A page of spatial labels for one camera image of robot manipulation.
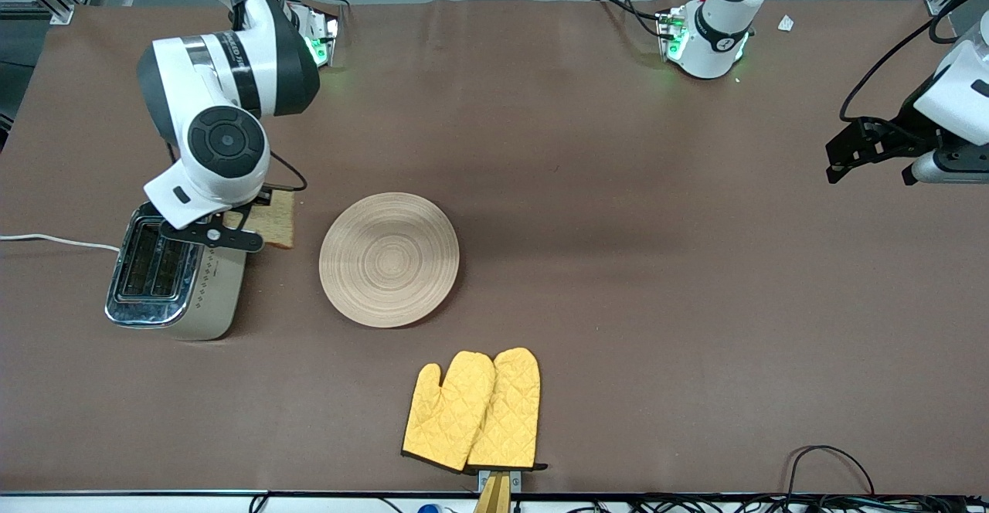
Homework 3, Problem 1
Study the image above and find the metal base connector plate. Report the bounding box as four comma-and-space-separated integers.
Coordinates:
305, 6, 342, 67
656, 6, 690, 63

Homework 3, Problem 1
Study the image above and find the bundle of black cables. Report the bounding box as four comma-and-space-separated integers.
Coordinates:
568, 493, 989, 513

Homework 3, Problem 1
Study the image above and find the round wooden plate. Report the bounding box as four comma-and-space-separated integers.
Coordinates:
319, 192, 461, 329

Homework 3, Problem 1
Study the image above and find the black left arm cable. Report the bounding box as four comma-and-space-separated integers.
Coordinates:
839, 0, 989, 124

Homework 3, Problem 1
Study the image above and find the yellow quilted oven mitt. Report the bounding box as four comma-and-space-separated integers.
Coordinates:
401, 351, 496, 473
466, 347, 548, 472

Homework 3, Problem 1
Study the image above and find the brown table cover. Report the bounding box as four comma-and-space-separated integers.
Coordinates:
0, 0, 989, 496

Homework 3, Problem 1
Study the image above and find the black looped cable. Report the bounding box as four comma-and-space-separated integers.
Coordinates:
787, 445, 876, 498

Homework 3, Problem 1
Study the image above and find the slice of brown bread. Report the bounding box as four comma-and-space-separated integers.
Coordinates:
224, 189, 296, 250

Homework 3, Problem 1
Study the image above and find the beige chrome two-slot toaster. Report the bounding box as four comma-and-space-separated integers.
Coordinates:
104, 202, 249, 341

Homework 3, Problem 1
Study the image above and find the wooden stick with metal bracket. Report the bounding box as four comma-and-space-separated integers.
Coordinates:
473, 470, 523, 513

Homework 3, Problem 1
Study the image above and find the white toaster power cord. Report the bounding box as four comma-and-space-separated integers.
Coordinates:
0, 233, 121, 253

